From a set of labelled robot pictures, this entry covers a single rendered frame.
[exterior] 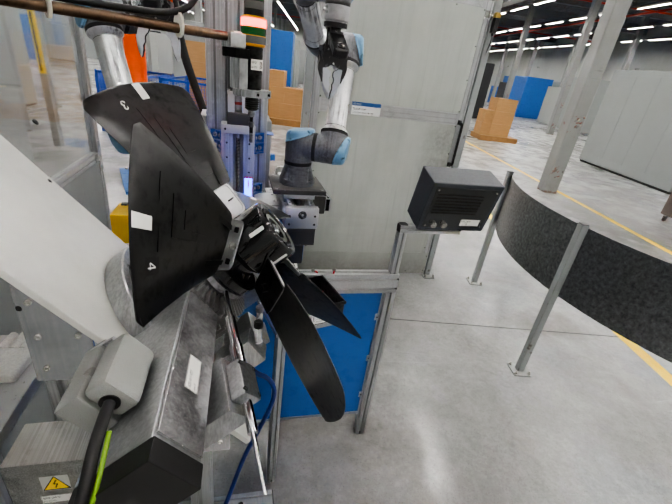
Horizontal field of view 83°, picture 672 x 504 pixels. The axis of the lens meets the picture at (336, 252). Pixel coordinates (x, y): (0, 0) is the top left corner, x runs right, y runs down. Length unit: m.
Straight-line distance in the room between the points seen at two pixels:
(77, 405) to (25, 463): 0.37
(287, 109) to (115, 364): 9.71
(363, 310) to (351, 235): 1.52
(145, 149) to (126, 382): 0.28
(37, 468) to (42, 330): 0.25
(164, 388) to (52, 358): 0.35
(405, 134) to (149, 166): 2.44
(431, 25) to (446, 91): 0.41
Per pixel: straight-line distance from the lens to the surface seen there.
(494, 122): 13.15
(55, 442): 0.93
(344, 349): 1.57
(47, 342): 0.82
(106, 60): 1.63
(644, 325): 2.21
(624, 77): 12.09
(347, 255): 3.00
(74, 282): 0.72
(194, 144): 0.79
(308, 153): 1.59
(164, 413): 0.51
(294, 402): 1.74
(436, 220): 1.34
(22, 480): 0.95
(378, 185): 2.84
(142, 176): 0.47
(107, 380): 0.53
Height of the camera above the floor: 1.52
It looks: 26 degrees down
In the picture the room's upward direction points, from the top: 8 degrees clockwise
